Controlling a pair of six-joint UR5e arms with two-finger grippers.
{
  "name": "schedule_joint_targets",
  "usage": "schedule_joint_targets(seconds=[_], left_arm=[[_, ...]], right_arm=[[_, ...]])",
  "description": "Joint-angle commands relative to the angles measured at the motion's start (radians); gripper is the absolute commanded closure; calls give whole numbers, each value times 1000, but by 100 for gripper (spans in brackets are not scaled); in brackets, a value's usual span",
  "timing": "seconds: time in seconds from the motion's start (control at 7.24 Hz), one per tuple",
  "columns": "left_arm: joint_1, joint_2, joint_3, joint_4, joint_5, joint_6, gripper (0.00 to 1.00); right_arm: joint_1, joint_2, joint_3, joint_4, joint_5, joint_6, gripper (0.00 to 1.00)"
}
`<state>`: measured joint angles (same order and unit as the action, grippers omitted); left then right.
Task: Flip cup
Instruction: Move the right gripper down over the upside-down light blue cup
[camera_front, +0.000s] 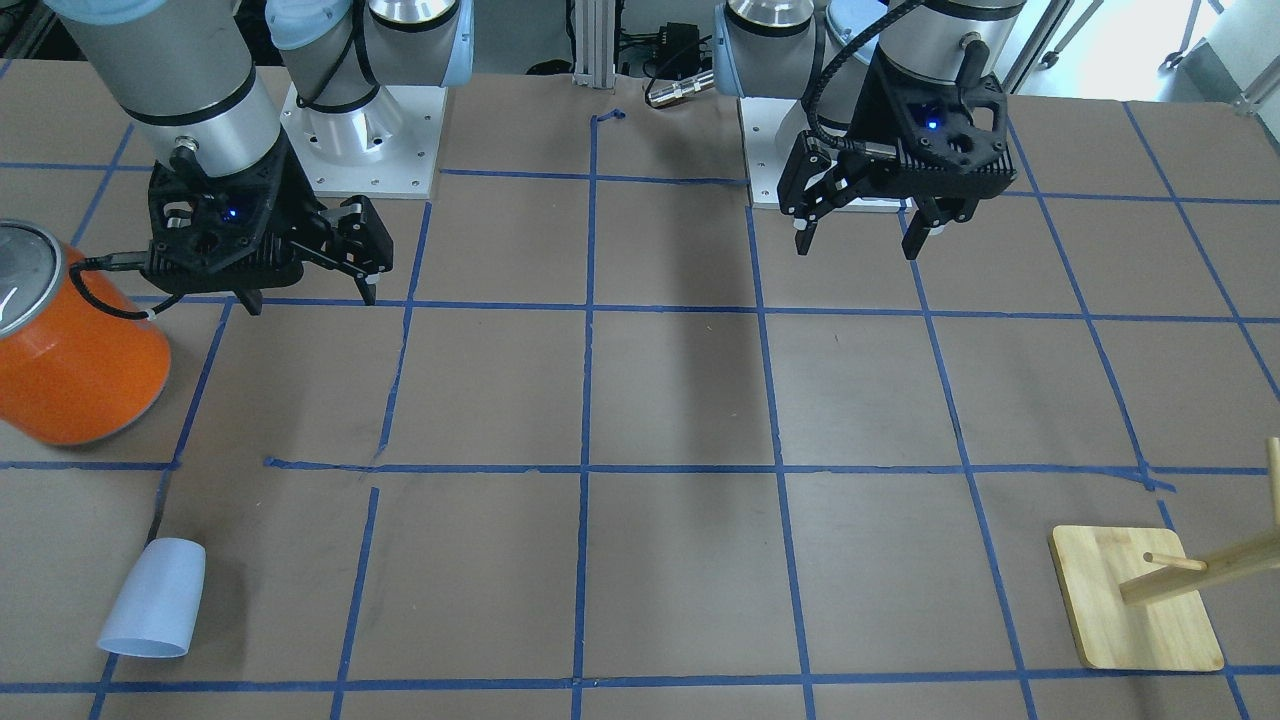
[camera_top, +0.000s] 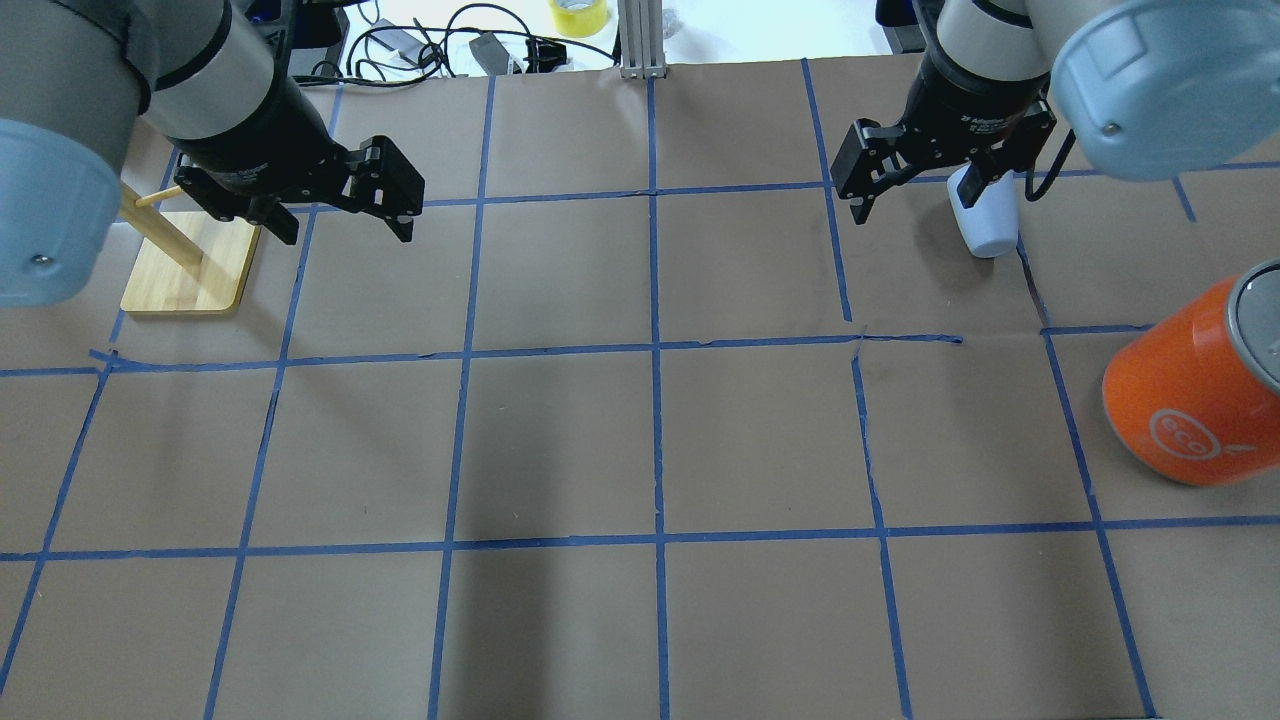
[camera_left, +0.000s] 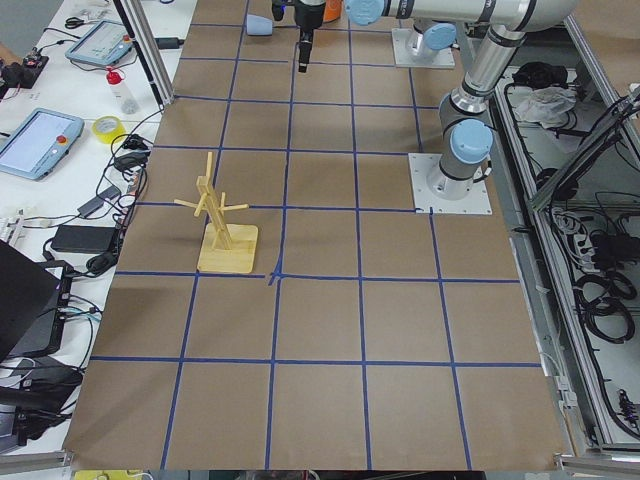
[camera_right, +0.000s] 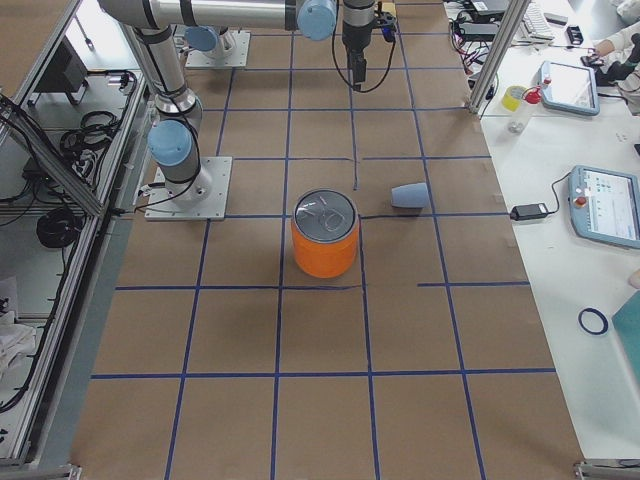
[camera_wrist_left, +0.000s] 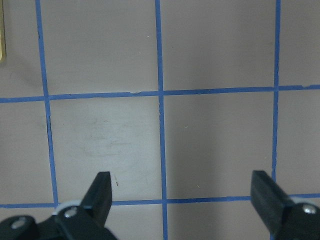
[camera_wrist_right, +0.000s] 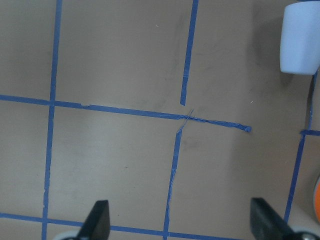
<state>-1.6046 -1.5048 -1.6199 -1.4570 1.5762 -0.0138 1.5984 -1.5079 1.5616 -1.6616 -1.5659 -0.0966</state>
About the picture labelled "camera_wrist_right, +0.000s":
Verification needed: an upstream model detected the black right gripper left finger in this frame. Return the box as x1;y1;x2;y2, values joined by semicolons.
77;200;110;240

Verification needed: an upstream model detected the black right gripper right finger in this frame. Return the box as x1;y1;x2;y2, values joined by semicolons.
250;197;295;240

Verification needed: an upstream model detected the white plastic cup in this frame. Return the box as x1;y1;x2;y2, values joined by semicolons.
279;0;320;75

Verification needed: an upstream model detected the orange can with silver lid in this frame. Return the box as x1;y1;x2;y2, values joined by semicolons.
312;177;320;223

